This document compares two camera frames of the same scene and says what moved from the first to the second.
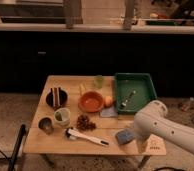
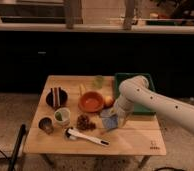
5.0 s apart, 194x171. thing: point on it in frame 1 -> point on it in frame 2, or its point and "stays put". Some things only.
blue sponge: x=124 y=136 -> x=111 y=122
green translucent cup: x=98 y=81 stays put
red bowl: x=91 y=102 stays put
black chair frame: x=12 y=160 stays put
